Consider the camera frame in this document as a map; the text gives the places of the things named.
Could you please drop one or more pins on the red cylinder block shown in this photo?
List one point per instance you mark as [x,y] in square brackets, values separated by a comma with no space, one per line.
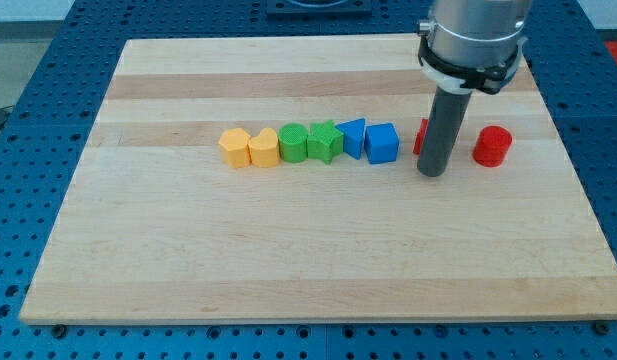
[492,146]

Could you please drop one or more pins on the green star block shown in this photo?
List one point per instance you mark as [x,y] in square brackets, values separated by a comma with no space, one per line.
[324,142]

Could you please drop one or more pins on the blue triangle block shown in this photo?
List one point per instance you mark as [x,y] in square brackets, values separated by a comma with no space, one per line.
[354,135]

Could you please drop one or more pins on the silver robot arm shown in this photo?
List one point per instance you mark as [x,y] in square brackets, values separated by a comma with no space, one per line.
[468,45]

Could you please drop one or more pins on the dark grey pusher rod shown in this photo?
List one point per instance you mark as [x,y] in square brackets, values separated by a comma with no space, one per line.
[446,116]

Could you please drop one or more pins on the yellow pentagon block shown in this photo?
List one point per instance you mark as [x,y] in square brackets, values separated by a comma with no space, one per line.
[234,146]

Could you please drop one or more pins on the blue cube block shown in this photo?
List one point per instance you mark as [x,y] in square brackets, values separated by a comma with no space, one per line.
[381,143]

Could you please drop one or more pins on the wooden board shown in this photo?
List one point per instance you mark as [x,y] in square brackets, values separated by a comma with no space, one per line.
[156,229]

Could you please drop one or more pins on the red star block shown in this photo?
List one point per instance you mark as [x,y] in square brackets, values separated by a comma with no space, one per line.
[420,136]

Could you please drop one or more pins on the green cylinder block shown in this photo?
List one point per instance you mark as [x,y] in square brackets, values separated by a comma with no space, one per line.
[293,142]

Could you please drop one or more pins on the yellow heart block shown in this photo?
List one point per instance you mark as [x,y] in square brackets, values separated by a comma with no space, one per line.
[264,149]

